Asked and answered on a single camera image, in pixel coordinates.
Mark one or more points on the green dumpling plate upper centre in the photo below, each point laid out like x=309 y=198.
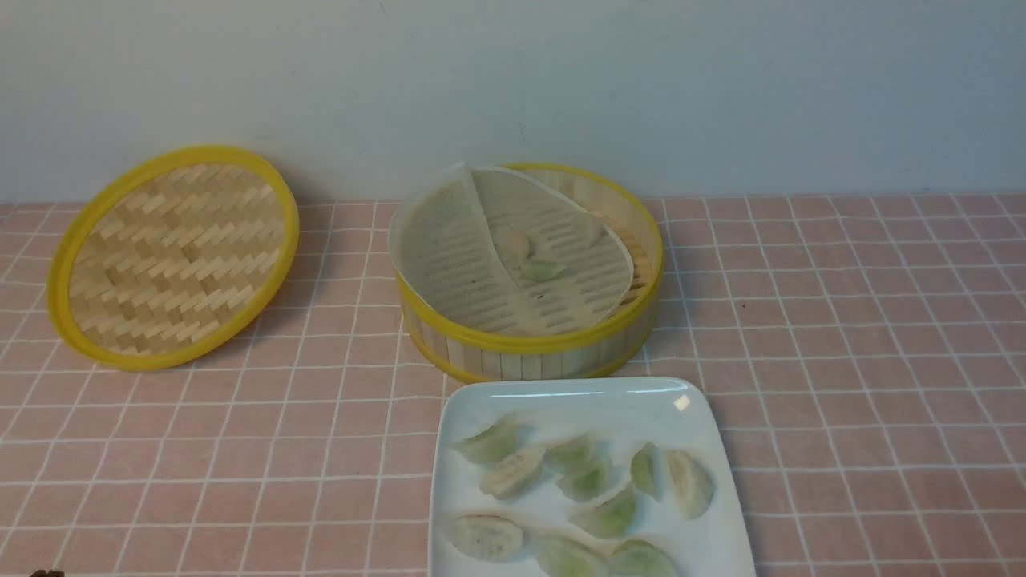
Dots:
x=570 y=454

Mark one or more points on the green dumpling plate bottom centre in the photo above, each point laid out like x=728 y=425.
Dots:
x=559 y=555

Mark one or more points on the green dumpling plate bottom right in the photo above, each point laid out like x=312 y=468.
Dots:
x=637 y=557

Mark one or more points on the white square plate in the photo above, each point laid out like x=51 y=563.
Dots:
x=621 y=414

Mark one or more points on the pale dumpling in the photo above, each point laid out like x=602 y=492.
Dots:
x=514 y=245

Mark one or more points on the green dumpling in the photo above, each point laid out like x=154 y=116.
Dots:
x=541 y=271

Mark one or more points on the yellow rimmed bamboo steamer basket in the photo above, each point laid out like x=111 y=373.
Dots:
x=473 y=356

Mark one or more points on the green dumpling plate lower centre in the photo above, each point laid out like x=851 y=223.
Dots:
x=610 y=519

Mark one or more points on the white silicone steamer liner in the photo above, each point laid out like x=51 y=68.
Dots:
x=443 y=244

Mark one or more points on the pale dumpling plate far right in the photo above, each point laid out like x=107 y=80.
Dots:
x=692 y=486

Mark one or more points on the pale dumpling plate middle left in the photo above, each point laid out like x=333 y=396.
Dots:
x=518 y=472

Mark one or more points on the small green dumpling plate right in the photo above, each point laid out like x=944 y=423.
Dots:
x=642 y=470

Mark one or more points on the pale dumpling plate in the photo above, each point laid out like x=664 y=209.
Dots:
x=518 y=472
x=485 y=537
x=692 y=486

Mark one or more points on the pale dumpling plate bottom left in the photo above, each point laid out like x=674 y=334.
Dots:
x=485 y=537

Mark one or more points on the yellow rimmed bamboo steamer lid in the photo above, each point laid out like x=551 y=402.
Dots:
x=173 y=258

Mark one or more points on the green dumpling plate top left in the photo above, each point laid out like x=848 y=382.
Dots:
x=492 y=445

